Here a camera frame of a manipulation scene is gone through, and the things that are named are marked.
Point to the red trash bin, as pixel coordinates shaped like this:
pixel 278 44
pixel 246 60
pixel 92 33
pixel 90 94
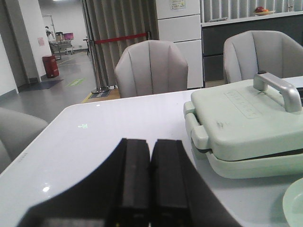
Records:
pixel 50 65

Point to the mint green sandwich maker lid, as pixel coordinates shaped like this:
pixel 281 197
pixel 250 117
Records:
pixel 246 119

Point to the grey chair at left edge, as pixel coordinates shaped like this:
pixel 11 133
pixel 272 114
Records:
pixel 17 131

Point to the mint green breakfast maker base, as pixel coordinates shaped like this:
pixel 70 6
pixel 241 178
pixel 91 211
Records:
pixel 286 163

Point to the dark grey kitchen counter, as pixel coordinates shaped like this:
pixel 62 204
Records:
pixel 213 38

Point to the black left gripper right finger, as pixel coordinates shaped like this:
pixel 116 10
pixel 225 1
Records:
pixel 179 195

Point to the beige upholstered chair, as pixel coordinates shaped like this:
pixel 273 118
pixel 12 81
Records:
pixel 252 51
pixel 151 67

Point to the fruit plate on counter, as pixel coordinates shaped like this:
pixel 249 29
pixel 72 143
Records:
pixel 261 11

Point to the white refrigerator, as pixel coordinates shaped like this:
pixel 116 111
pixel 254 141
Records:
pixel 179 22

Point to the red belt stanchion barrier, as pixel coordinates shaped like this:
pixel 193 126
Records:
pixel 105 54

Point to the mint green round plate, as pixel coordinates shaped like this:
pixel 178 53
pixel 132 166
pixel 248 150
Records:
pixel 293 204

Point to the left beige upholstered chair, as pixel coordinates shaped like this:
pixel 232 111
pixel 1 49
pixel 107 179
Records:
pixel 151 67

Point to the right beige upholstered chair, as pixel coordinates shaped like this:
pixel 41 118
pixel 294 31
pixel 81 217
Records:
pixel 252 51

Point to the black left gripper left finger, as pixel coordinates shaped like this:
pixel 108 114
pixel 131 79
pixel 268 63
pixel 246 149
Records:
pixel 115 194

